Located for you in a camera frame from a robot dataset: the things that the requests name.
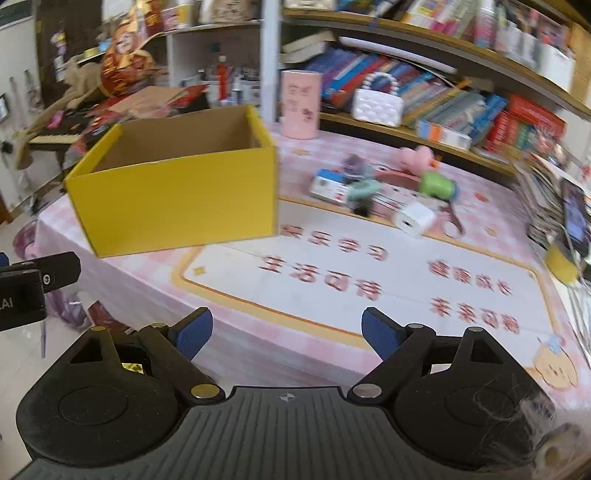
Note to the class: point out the brown plush toy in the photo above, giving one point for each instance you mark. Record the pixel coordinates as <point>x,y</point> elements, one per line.
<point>69,92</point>

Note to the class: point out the wooden bookshelf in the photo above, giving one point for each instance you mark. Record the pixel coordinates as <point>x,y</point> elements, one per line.
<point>489,69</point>

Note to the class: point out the smartphone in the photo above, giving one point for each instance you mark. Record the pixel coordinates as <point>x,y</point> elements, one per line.
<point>575,217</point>

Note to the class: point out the small blue white box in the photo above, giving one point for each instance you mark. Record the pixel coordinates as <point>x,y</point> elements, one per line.
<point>325,184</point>

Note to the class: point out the small pink plush toy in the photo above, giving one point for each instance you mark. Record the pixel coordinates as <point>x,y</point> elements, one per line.
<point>415,159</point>

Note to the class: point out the purple grey toy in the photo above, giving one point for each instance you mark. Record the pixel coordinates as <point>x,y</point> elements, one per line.
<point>355,165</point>

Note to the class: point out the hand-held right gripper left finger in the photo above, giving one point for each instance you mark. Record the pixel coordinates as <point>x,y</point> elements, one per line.
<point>194,334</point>

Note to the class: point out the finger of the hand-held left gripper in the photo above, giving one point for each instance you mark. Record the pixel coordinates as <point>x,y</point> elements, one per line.
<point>60,270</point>

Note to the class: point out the small black object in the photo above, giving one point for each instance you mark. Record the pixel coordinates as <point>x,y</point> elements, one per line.
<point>363,207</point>

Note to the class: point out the rolled white paper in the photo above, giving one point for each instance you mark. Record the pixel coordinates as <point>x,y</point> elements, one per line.
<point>401,55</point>

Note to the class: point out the yellow tape roll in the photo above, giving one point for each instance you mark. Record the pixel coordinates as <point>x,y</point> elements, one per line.
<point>561,265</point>

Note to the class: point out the white shelf unit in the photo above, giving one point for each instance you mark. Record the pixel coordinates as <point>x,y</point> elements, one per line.
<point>270,55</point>

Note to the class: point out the purple plastic bag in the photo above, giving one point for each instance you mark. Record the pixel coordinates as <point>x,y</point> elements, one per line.
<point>25,237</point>

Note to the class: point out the small green toy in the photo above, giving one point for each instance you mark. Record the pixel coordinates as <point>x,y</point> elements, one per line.
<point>434,184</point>

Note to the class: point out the row of colourful books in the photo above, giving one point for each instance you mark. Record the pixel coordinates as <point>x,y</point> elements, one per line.
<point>503,27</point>
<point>461,115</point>

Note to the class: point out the white charger cube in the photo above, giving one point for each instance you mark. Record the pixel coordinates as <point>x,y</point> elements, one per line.
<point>413,219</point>

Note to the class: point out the pink cylindrical container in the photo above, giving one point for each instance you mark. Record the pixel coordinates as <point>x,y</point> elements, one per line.
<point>300,106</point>

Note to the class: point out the orange blue white box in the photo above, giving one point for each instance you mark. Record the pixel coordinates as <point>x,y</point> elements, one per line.
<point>443,134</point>

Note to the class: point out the brown cardboard sheet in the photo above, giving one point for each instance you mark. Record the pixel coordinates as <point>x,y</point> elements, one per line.
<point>147,99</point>

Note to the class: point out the red tassel ornament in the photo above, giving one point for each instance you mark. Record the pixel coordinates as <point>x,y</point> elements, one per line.
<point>223,78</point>

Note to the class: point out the thick pale book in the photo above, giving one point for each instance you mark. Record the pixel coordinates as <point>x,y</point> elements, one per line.
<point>300,56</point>
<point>309,40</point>

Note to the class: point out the red gold figure decoration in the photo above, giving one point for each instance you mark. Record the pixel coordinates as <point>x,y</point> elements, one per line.
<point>124,60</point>

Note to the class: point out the black keyboard piano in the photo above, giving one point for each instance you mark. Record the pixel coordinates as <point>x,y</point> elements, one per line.
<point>55,134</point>

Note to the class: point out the pink checkered tablecloth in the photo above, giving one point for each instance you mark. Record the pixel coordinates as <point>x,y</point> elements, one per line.
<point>323,277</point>

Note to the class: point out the yellow cardboard box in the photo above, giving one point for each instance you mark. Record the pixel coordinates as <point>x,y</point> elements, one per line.
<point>175,203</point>

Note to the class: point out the teal handheld device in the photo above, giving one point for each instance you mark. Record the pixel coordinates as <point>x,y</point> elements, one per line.
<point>364,189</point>

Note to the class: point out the stack of magazines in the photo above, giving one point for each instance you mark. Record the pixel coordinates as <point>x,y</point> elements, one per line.
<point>538,198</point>

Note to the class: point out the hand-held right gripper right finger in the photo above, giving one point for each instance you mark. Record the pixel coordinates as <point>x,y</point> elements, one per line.
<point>381,334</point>

